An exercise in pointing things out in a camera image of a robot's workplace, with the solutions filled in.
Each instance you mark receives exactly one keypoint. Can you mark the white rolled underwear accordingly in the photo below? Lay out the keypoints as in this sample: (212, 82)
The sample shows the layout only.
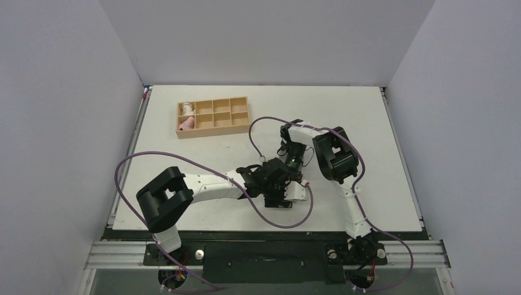
(187, 109)

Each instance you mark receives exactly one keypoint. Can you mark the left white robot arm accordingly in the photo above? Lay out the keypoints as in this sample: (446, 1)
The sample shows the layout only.
(165, 198)

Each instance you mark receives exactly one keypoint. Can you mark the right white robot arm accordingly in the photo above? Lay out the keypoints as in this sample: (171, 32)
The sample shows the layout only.
(340, 164)

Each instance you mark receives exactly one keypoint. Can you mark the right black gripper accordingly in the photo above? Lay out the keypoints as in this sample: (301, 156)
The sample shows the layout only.
(284, 149)

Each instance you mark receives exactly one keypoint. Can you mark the wooden compartment tray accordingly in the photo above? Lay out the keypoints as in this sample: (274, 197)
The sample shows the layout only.
(222, 116)

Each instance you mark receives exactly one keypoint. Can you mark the pink rolled underwear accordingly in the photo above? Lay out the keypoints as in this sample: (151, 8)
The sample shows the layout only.
(187, 124)

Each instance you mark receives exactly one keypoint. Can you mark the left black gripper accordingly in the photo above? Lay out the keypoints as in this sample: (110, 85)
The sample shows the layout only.
(279, 201)

